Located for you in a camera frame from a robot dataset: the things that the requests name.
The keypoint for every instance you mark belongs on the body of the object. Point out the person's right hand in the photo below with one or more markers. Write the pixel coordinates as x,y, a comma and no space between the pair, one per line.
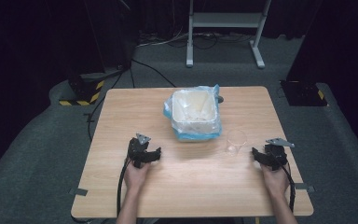
275,180

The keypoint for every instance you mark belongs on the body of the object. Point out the small dark round object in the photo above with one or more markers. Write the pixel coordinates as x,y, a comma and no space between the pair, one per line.
220,99

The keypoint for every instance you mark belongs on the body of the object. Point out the clear blue bin liner bag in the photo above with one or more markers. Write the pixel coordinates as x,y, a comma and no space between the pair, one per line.
195,132

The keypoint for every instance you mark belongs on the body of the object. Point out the clear plastic cup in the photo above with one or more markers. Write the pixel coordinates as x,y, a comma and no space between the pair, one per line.
235,142

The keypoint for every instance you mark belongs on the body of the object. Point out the white trash bin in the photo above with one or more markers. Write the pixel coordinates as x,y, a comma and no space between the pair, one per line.
194,109

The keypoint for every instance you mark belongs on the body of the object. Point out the black yellow striped stand base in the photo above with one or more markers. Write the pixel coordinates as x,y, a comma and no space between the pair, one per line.
84,91

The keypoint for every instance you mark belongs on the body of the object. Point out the grey tape strip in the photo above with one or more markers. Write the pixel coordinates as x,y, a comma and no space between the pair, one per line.
78,192
305,187

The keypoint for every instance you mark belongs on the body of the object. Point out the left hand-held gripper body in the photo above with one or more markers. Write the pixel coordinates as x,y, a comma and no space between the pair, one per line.
136,149

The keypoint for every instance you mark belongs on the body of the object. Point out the white metal stand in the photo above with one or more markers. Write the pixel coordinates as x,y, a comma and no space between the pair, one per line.
225,20

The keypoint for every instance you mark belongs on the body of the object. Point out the dark curtain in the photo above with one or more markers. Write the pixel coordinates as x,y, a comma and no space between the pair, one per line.
335,43
52,34

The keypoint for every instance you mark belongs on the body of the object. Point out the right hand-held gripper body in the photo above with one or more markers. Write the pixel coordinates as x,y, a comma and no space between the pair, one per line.
277,152

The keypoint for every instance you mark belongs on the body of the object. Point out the person's left hand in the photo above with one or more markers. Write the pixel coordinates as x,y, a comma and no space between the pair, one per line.
135,177

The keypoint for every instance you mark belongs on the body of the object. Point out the black stand base yellow mark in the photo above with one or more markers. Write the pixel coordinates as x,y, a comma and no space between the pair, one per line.
304,93

